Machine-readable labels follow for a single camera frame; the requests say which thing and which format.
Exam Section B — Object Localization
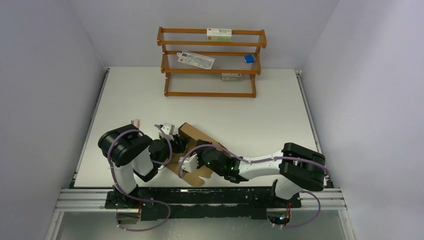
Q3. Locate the orange wooden shelf rack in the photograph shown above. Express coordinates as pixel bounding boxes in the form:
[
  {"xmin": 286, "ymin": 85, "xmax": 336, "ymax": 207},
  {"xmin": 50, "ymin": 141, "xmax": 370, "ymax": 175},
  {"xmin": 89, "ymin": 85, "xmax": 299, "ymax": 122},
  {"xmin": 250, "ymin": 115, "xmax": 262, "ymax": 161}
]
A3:
[{"xmin": 156, "ymin": 26, "xmax": 267, "ymax": 98}]

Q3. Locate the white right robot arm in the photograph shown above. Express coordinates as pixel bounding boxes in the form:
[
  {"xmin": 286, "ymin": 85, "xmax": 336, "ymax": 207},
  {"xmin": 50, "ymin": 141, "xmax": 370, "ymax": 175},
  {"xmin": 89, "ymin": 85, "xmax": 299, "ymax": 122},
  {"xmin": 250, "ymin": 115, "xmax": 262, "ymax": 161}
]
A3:
[{"xmin": 194, "ymin": 142, "xmax": 328, "ymax": 207}]

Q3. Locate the white flat package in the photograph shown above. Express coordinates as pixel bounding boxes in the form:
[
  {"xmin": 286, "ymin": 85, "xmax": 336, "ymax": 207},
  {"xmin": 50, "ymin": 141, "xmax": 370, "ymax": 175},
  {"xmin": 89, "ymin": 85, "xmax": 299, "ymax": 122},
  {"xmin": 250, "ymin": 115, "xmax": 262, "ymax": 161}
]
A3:
[{"xmin": 176, "ymin": 51, "xmax": 216, "ymax": 70}]

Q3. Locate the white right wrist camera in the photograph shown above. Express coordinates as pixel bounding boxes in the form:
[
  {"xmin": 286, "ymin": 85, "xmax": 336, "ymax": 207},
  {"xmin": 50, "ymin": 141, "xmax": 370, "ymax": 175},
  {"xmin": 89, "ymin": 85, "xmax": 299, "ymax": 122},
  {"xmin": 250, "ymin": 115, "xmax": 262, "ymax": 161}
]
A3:
[{"xmin": 178, "ymin": 154, "xmax": 198, "ymax": 173}]

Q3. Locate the green white box top shelf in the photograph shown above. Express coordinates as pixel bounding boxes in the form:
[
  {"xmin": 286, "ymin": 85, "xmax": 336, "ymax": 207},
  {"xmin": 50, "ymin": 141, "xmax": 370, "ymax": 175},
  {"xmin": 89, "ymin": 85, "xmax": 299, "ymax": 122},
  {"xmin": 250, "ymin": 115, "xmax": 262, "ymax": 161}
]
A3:
[{"xmin": 206, "ymin": 28, "xmax": 232, "ymax": 42}]

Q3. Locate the small blue object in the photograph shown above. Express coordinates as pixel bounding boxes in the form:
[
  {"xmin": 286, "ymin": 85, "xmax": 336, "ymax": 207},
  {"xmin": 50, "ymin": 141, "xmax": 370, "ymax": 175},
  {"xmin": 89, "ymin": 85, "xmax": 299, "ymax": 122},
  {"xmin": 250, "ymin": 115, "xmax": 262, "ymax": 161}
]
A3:
[{"xmin": 244, "ymin": 54, "xmax": 256, "ymax": 64}]

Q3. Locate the small box lower shelf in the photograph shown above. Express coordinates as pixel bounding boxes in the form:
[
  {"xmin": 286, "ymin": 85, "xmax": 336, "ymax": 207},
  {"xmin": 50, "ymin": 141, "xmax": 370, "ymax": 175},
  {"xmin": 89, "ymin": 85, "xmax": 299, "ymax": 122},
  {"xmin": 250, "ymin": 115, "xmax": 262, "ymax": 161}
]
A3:
[{"xmin": 221, "ymin": 73, "xmax": 243, "ymax": 82}]

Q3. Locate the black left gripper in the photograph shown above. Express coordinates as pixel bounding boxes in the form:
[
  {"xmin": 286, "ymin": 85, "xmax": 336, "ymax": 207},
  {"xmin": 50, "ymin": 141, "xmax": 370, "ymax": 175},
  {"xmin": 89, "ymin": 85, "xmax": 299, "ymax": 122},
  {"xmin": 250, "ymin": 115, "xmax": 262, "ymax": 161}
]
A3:
[{"xmin": 155, "ymin": 133, "xmax": 189, "ymax": 167}]

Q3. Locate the small pink white object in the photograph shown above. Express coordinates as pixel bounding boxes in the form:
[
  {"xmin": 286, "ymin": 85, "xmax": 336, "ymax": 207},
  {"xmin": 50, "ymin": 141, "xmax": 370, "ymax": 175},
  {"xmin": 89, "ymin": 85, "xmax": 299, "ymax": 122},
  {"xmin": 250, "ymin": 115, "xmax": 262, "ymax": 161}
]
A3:
[{"xmin": 130, "ymin": 119, "xmax": 140, "ymax": 129}]

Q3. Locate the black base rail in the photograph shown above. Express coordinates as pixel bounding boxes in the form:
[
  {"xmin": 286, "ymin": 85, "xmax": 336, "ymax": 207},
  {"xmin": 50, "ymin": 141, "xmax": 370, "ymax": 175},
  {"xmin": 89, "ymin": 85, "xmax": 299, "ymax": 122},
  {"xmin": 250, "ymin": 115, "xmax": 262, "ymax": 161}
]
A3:
[{"xmin": 104, "ymin": 186, "xmax": 301, "ymax": 221}]

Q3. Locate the brown cardboard box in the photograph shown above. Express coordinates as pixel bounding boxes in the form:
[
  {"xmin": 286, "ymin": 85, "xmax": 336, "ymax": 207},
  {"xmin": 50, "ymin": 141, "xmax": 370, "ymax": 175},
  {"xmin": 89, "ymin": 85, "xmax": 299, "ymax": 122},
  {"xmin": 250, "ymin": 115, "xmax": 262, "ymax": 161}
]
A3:
[{"xmin": 166, "ymin": 122, "xmax": 223, "ymax": 188}]

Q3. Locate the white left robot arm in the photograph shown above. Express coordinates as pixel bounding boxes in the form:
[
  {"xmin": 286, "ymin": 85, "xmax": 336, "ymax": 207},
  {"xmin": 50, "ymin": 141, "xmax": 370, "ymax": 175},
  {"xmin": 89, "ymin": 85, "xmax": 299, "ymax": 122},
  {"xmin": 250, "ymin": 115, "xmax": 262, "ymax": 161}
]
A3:
[{"xmin": 97, "ymin": 123, "xmax": 188, "ymax": 208}]

